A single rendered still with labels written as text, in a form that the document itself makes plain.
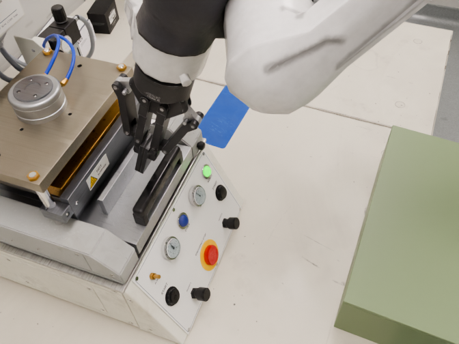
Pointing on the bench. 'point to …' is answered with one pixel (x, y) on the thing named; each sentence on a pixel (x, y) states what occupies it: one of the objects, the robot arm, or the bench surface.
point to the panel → (188, 246)
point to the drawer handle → (141, 207)
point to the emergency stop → (211, 254)
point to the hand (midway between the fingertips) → (145, 153)
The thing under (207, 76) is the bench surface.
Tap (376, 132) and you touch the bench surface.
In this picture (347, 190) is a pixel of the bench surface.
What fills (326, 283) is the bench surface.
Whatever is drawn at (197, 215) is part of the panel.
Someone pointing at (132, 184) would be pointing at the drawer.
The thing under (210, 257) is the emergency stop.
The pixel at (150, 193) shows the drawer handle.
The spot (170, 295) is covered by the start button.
